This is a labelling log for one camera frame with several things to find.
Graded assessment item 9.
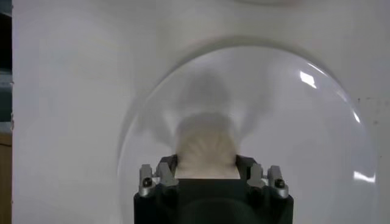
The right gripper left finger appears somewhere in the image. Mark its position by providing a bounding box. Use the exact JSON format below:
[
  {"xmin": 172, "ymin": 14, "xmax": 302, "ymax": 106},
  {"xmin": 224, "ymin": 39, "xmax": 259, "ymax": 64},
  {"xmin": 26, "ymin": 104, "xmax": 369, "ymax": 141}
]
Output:
[{"xmin": 138, "ymin": 155, "xmax": 179, "ymax": 198}]

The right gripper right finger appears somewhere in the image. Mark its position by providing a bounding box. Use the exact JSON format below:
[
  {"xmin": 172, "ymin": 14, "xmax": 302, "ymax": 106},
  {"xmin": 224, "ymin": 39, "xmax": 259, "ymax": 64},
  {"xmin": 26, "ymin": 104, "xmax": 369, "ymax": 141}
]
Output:
[{"xmin": 236, "ymin": 155, "xmax": 289, "ymax": 199}]

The white steamed baozi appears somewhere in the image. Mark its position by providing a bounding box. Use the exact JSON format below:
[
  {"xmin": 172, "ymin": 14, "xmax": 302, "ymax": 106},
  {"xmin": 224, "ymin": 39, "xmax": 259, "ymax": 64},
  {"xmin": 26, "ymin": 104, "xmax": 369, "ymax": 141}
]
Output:
[{"xmin": 174, "ymin": 112, "xmax": 241, "ymax": 180}]

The white round plate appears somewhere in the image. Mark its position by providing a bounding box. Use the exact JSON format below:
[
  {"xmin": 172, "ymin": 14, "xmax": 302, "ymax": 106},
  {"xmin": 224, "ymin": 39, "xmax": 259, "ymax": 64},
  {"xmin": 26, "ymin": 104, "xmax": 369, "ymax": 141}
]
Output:
[{"xmin": 116, "ymin": 45, "xmax": 380, "ymax": 224}]

